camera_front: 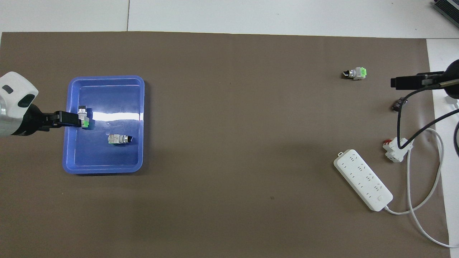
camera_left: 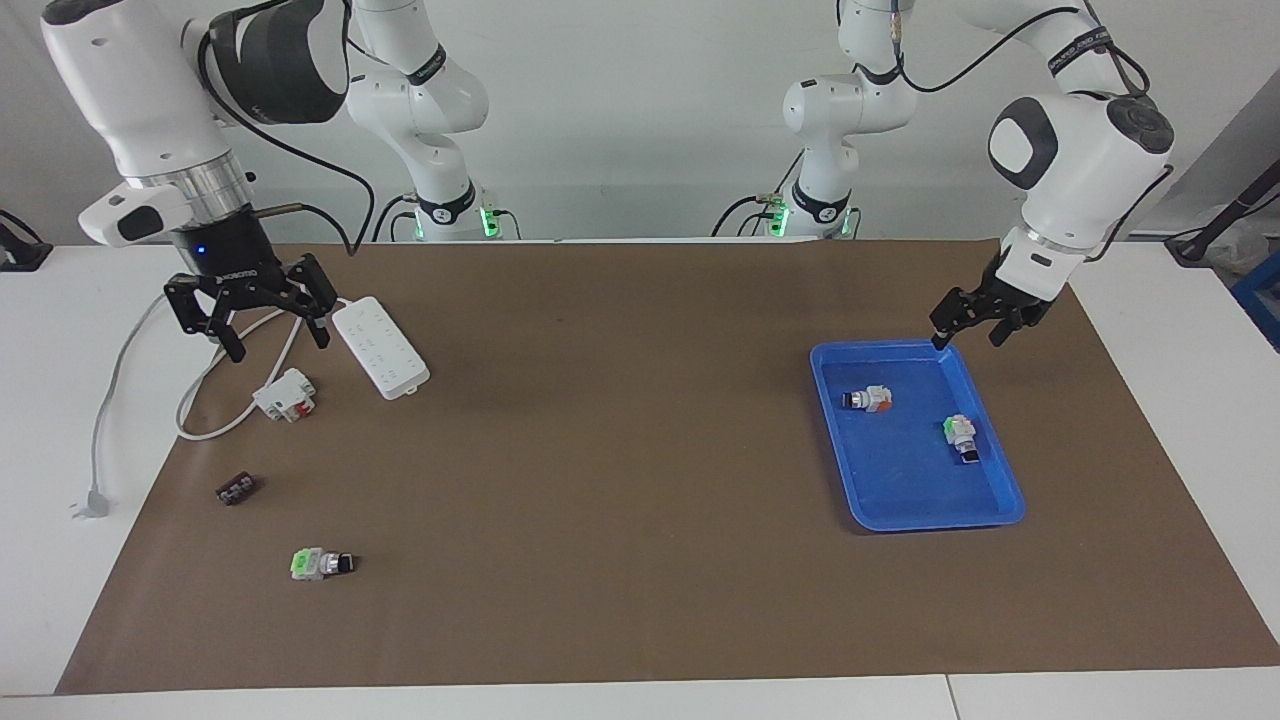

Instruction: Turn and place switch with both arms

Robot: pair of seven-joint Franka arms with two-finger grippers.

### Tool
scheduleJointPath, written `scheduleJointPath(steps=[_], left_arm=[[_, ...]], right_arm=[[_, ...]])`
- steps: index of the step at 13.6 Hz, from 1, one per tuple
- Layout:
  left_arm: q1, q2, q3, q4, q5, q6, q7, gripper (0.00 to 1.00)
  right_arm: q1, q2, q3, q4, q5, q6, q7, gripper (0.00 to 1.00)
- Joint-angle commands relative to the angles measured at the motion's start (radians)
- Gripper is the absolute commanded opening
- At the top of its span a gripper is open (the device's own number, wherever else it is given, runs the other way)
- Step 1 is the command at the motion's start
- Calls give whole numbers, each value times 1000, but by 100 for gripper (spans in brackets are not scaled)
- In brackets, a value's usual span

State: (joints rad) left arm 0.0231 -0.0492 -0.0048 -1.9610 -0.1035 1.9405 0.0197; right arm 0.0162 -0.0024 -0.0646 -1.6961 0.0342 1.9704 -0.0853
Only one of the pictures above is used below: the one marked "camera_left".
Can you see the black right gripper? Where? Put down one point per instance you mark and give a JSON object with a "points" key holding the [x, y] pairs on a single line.
{"points": [[230, 265]]}

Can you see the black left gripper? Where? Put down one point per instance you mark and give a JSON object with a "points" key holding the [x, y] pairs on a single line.
{"points": [[1003, 300]]}

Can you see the white selector switch orange block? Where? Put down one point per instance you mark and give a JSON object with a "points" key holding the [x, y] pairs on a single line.
{"points": [[962, 435]]}

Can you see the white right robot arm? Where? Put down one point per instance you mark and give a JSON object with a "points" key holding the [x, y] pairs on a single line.
{"points": [[130, 90]]}

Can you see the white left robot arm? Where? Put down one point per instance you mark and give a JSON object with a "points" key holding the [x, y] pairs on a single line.
{"points": [[1080, 150]]}

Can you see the white red circuit breaker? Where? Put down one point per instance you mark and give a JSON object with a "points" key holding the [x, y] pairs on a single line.
{"points": [[285, 395]]}

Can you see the white power strip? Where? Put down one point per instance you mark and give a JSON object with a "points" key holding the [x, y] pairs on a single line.
{"points": [[380, 345]]}

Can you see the small black terminal block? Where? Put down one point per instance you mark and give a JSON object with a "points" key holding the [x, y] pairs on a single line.
{"points": [[237, 490]]}

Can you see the blue plastic tray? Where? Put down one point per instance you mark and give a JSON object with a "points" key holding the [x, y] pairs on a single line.
{"points": [[900, 480]]}

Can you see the black stand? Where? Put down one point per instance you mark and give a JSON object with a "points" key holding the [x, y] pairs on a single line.
{"points": [[1190, 250]]}

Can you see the black clamp base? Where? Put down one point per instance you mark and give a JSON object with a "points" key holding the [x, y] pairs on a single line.
{"points": [[25, 257]]}

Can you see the clear plastic bag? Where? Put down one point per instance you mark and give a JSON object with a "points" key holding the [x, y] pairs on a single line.
{"points": [[1245, 245]]}

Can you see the blue crate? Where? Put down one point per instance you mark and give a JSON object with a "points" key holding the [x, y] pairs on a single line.
{"points": [[1262, 295]]}

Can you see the brown table mat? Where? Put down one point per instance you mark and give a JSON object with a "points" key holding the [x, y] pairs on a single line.
{"points": [[640, 500]]}

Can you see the white selector switch red block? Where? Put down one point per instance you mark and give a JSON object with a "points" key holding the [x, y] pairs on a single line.
{"points": [[875, 399]]}

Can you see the white selector switch green block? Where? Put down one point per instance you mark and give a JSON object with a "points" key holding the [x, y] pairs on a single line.
{"points": [[310, 564]]}

